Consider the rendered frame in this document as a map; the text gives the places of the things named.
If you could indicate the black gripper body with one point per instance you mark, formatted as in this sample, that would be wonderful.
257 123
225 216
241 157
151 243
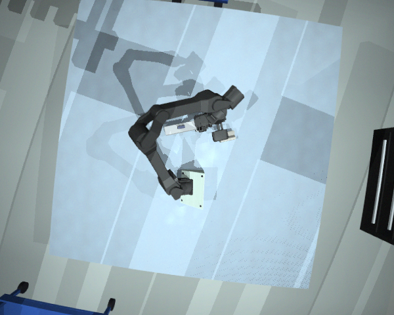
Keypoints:
220 134

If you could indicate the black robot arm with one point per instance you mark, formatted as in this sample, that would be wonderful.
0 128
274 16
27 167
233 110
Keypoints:
215 107

